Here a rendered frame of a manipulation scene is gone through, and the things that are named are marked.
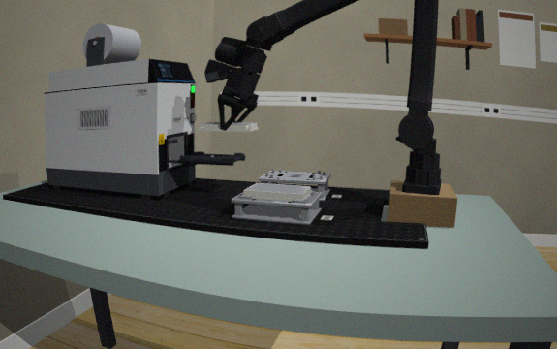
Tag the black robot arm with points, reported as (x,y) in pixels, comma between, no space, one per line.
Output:
(423,173)

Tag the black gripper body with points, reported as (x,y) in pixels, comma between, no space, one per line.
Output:
(246,90)

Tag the grey roll on dark bracket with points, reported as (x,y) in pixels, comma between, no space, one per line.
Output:
(121,44)

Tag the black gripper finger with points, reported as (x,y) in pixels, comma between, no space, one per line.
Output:
(249,109)
(238,109)

